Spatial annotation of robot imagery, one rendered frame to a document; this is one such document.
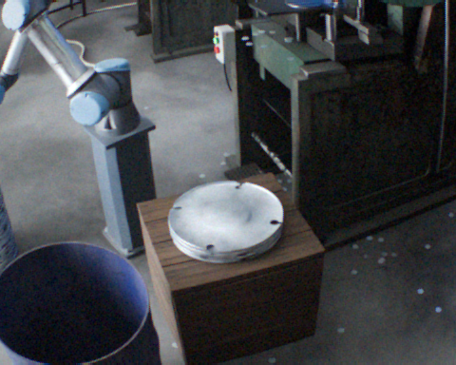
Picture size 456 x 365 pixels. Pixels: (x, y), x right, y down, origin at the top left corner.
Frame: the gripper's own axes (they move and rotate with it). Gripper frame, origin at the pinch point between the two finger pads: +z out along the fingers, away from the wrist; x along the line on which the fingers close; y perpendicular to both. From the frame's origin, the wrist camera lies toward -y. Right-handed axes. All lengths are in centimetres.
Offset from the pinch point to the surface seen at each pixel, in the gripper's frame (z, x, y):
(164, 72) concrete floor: 34, -146, 19
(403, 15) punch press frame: -45, -86, -126
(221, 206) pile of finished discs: -6, -11, -95
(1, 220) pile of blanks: 14.4, 9.8, -13.2
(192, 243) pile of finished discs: -5, 5, -95
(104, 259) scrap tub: -11, 25, -84
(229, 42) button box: -24, -73, -64
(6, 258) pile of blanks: 28.9, 13.9, -13.7
